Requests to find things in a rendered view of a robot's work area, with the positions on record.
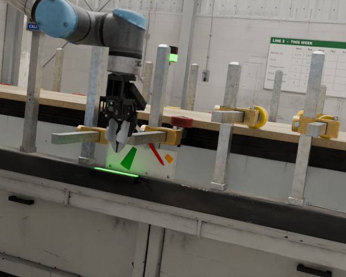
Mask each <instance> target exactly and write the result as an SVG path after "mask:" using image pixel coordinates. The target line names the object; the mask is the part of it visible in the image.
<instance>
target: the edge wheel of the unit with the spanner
mask: <svg viewBox="0 0 346 277"><path fill-rule="evenodd" d="M171 125H172V126H178V129H180V130H185V128H192V125H193V118H189V117H185V116H182V115H181V116H171Z"/></svg>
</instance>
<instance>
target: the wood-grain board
mask: <svg viewBox="0 0 346 277"><path fill-rule="evenodd" d="M26 94H27V88H26V87H17V86H10V85H2V84H0V98H5V99H12V100H16V101H23V102H26ZM86 100H87V96H81V95H73V94H69V93H61V92H53V91H46V90H40V101H39V104H44V105H49V106H56V107H63V108H70V109H77V110H84V111H86ZM146 107H147V109H145V110H144V111H142V110H140V111H139V110H137V112H138V114H137V118H138V119H142V120H149V114H150V105H146ZM181 115H182V116H185V117H189V118H193V125H192V127H193V128H200V129H207V130H214V131H220V124H221V123H215V122H211V114H210V113H203V112H195V111H191V110H183V109H175V108H168V107H164V111H163V120H162V123H168V124H171V116H181ZM233 134H240V135H247V136H254V137H261V138H265V139H272V140H279V141H286V142H294V143H299V137H300V133H297V132H293V131H292V125H289V124H281V123H274V122H269V121H267V122H266V124H265V125H264V126H262V127H260V128H250V127H248V126H247V125H241V124H234V126H233ZM312 146H319V147H326V148H333V149H340V150H345V151H346V132H340V131H339V135H338V138H328V139H325V138H321V137H313V138H312Z"/></svg>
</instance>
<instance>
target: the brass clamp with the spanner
mask: <svg viewBox="0 0 346 277"><path fill-rule="evenodd" d="M140 129H145V131H146V132H150V131H163V132H166V140H165V141H162V142H158V143H164V144H168V145H174V146H175V145H180V141H181V132H182V130H173V129H171V128H164V127H159V128H158V127H153V126H148V125H142V126H141V128H140Z"/></svg>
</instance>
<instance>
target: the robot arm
mask: <svg viewBox="0 0 346 277"><path fill-rule="evenodd" d="M4 1H6V2H7V3H9V4H10V5H12V6H13V7H14V8H16V9H17V10H19V11H20V12H22V13H23V14H25V15H26V16H28V17H29V18H30V19H31V20H32V21H33V22H34V23H36V24H37V25H38V27H39V28H40V29H41V30H42V31H43V32H44V33H45V34H47V35H49V36H51V37H55V38H62V39H65V40H66V41H67V42H69V43H72V44H75V45H90V46H100V47H109V54H108V64H107V71H108V72H111V74H108V81H107V90H106V96H100V99H99V109H98V115H103V113H104V116H105V117H106V122H107V125H108V129H107V130H106V131H105V133H104V138H105V139H106V140H108V141H110V142H111V146H112V148H113V150H114V152H115V153H119V152H120V151H121V150H122V149H123V148H124V147H125V145H126V144H127V142H128V140H129V139H130V137H131V136H132V134H133V132H134V130H135V128H136V126H137V114H138V112H137V110H139V111H140V110H142V111H144V110H145V107H146V105H147V103H146V101H145V100H144V98H143V97H142V95H141V94H140V92H139V90H138V89H137V87H136V86H135V84H134V83H132V82H130V81H136V76H135V75H140V73H141V66H142V54H143V45H144V36H145V30H146V17H145V16H144V15H143V14H141V13H138V12H134V11H131V10H127V9H119V8H114V9H113V11H112V12H113V13H101V12H91V11H88V10H86V9H83V8H81V7H79V6H77V5H74V4H72V3H70V2H68V1H67V0H4ZM101 102H103V108H102V111H100V109H101ZM104 102H105V109H104ZM117 119H121V120H123V122H122V124H121V123H120V122H119V121H118V120H117ZM120 129H121V130H120ZM119 130H120V131H119Z"/></svg>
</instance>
